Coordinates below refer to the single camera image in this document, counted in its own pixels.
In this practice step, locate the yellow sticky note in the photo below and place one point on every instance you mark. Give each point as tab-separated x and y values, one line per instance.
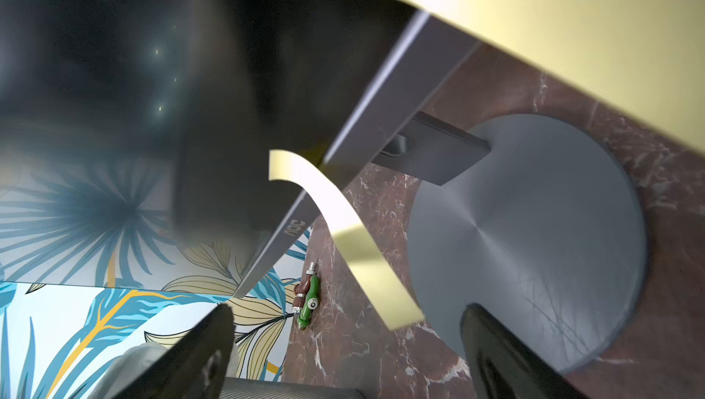
381	285
644	57

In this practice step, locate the clear plastic bin liner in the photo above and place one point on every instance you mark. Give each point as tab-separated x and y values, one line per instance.
128	368

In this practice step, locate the green toy car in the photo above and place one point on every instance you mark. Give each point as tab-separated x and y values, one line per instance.
311	302

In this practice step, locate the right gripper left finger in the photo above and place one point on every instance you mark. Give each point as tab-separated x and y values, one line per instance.
195	367

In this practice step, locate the mesh waste bin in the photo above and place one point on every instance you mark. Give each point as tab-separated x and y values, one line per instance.
243	388

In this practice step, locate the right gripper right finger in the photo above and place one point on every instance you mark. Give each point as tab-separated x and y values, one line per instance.
502	366

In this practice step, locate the black computer monitor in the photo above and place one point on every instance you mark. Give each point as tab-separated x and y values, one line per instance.
136	134

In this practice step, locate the round grey monitor stand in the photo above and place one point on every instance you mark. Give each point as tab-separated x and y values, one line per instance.
529	217

